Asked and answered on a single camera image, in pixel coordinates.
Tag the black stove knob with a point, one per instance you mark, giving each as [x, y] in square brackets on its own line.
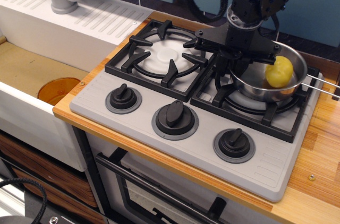
[175, 121]
[234, 146]
[123, 100]

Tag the black left burner grate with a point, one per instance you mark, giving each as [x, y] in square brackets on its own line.
[161, 61]

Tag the black middle stove knob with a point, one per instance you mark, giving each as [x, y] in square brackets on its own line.
[175, 121]

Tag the grey toy stove top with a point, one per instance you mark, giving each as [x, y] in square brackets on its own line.
[184, 102]

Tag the white toy sink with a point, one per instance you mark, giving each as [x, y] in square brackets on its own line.
[37, 46]

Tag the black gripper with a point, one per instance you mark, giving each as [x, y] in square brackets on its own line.
[241, 45]

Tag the stainless steel pot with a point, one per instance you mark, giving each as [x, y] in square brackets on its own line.
[254, 85]

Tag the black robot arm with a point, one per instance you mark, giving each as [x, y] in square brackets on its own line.
[250, 14]

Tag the black right burner grate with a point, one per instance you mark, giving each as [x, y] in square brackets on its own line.
[281, 119]

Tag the black left stove knob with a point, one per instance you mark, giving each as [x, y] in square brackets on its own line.
[123, 100]

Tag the black right stove knob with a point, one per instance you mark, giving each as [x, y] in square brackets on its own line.
[234, 146]

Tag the yellow toy potato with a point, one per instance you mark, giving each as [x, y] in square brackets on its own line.
[279, 74]

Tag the wooden drawer front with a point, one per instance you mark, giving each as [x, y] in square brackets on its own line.
[66, 188]

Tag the toy oven door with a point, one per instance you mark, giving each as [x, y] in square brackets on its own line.
[147, 193]

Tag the orange plastic plate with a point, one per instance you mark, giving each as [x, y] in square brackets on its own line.
[55, 90]

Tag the black burner grate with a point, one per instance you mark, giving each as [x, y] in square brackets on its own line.
[161, 61]
[281, 119]

